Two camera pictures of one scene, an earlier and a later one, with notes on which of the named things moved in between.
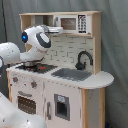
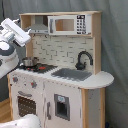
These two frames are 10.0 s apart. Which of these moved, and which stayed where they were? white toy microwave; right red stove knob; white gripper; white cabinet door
Moved: white gripper
Stayed: right red stove knob; white toy microwave; white cabinet door
